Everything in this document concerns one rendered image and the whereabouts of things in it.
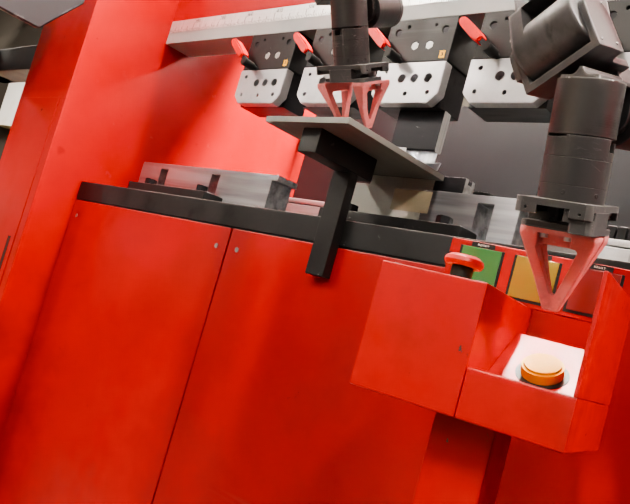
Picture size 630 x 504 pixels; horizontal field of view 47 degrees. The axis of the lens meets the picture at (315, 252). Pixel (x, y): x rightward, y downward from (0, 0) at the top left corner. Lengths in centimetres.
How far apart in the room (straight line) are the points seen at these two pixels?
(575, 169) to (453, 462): 28
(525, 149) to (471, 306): 120
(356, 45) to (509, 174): 77
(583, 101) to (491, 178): 119
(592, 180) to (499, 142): 122
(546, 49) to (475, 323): 25
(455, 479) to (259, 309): 65
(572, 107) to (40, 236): 141
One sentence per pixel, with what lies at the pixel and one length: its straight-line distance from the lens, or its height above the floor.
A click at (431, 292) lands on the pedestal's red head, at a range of 67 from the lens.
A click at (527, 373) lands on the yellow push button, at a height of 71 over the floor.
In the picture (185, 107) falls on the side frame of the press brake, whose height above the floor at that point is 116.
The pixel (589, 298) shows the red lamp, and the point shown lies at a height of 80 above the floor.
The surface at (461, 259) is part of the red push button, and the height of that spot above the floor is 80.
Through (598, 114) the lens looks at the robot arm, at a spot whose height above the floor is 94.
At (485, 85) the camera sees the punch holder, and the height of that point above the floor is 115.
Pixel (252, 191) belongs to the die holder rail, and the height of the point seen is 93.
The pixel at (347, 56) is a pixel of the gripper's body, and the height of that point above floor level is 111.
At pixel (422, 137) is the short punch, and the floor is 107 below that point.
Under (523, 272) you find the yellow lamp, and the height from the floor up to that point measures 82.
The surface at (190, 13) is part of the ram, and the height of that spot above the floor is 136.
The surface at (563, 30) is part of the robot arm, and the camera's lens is 68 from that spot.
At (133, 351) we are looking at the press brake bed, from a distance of 152.
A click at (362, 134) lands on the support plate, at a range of 110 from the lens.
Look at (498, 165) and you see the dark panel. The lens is 184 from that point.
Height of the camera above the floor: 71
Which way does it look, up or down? 5 degrees up
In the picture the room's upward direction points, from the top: 16 degrees clockwise
